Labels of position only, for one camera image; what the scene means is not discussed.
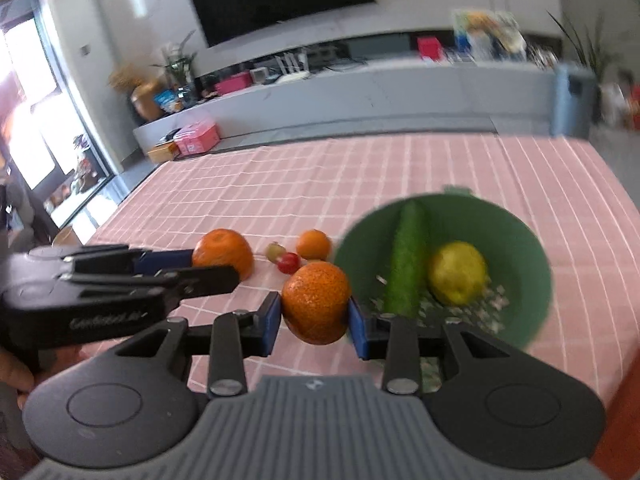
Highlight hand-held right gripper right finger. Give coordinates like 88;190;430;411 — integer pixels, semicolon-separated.
348;297;536;396

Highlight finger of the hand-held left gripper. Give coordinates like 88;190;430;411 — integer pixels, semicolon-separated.
62;244;197;277
57;265;241;302

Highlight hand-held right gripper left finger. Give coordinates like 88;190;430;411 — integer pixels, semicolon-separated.
100;292;283;400

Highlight small orange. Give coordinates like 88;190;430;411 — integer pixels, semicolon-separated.
296;229;333;262

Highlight green bowl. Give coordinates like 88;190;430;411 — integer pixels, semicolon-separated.
332;186;553;353

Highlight person's left hand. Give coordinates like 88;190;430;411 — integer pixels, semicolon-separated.
0;347;38;410

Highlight green cucumber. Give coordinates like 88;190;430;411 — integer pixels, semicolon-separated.
382;200;431;318

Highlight wooden box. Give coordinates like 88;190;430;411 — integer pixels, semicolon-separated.
146;141;181;163

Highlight pink storage box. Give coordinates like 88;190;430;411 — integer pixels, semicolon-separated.
172;121;222;157

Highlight pink checkered tablecloth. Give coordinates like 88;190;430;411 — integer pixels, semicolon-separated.
80;132;640;411

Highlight orange vase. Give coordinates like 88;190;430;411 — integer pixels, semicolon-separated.
131;80;166;122

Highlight blue snack packet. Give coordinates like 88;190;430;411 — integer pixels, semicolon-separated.
152;87;186;113

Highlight dried flowers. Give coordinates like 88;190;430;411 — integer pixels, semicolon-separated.
109;64;151;93

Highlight plant in glass vase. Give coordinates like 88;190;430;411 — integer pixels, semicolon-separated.
150;30;198;106

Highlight white router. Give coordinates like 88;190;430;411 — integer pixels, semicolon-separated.
272;49;313;85

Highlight sliding glass door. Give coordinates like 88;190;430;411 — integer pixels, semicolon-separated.
0;0;118;233

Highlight marble television console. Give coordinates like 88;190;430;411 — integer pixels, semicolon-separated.
132;57;558;161

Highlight grey speaker box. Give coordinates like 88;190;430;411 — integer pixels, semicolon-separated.
345;35;416;60

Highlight black flat television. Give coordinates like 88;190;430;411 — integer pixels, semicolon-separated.
181;0;377;50

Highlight person's right leg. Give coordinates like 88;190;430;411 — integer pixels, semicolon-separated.
597;375;640;480

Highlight red box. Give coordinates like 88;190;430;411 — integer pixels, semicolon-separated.
416;36;445;61

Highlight blue trash can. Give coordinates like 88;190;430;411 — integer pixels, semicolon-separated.
550;62;598;138

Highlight decorated round fan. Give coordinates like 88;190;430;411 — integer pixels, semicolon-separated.
495;12;527;56

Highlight white plastic bag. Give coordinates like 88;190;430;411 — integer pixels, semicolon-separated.
597;82;628;126

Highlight tall-leaf potted plant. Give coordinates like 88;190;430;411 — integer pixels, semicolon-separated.
545;9;618;86

